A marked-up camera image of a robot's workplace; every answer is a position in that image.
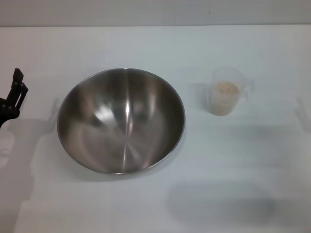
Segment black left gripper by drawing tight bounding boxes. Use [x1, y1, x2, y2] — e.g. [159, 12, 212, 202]
[0, 68, 30, 129]

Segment stainless steel mixing bowl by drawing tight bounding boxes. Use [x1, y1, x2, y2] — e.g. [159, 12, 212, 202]
[56, 67, 186, 175]

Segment clear plastic measuring cup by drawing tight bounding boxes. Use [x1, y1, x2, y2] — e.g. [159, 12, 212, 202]
[210, 68, 255, 117]

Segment white rice grains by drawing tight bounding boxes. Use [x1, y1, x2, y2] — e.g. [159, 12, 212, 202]
[213, 82, 242, 116]

